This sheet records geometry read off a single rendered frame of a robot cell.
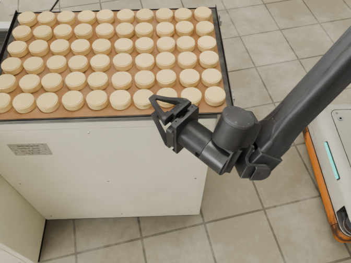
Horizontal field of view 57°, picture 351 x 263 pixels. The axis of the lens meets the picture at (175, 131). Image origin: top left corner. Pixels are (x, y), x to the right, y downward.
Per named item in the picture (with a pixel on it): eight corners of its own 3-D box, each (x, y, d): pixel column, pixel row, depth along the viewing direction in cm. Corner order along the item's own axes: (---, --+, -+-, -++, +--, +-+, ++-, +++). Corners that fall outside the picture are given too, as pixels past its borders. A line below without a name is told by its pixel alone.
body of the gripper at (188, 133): (170, 149, 68) (196, 170, 66) (168, 121, 60) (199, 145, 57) (190, 130, 71) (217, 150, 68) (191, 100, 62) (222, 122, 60)
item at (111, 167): (49, 226, 154) (-70, 113, 79) (61, 161, 172) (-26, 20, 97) (199, 221, 155) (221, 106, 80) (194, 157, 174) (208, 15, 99)
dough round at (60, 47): (49, 55, 88) (46, 49, 87) (56, 43, 91) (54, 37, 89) (66, 58, 88) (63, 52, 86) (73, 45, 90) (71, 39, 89)
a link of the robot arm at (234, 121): (267, 181, 62) (249, 149, 68) (295, 136, 55) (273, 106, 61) (209, 181, 58) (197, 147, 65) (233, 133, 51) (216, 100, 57)
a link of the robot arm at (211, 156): (220, 183, 60) (235, 170, 64) (233, 157, 56) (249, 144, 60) (191, 161, 63) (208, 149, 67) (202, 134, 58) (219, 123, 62)
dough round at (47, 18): (56, 26, 95) (54, 21, 93) (38, 28, 94) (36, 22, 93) (57, 15, 97) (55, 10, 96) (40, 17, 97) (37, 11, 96)
